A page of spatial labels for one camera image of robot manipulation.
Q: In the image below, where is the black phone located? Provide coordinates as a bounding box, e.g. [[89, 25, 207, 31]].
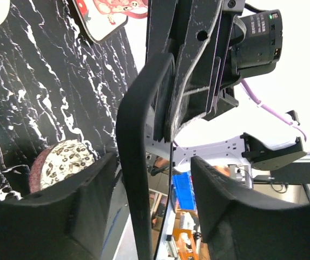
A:
[[116, 53, 174, 260]]

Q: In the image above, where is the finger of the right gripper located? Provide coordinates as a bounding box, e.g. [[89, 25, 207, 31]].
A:
[[146, 0, 177, 62]]

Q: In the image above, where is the pink printed mug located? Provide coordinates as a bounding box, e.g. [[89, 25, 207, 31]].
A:
[[93, 0, 148, 19]]

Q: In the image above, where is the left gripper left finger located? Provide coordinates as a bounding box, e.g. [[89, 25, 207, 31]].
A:
[[0, 153, 117, 259]]

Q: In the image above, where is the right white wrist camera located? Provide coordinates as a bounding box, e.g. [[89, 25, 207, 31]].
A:
[[222, 0, 246, 15]]

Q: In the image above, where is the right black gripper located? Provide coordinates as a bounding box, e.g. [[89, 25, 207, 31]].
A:
[[163, 1, 283, 142]]

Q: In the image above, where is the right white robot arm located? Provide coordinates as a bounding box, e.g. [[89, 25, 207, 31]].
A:
[[144, 1, 307, 172]]

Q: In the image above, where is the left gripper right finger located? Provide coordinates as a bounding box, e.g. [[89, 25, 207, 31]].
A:
[[191, 157, 310, 259]]

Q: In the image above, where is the strawberry patterned tray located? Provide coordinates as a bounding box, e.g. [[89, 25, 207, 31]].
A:
[[72, 0, 128, 43]]

